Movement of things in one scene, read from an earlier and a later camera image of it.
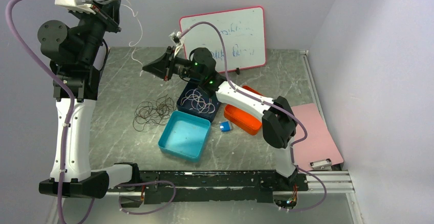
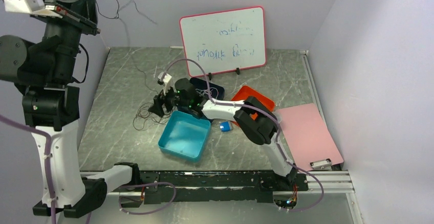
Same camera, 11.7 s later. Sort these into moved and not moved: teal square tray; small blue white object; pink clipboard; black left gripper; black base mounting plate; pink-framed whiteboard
Moved: black left gripper
Not moved: pink clipboard; teal square tray; black base mounting plate; small blue white object; pink-framed whiteboard
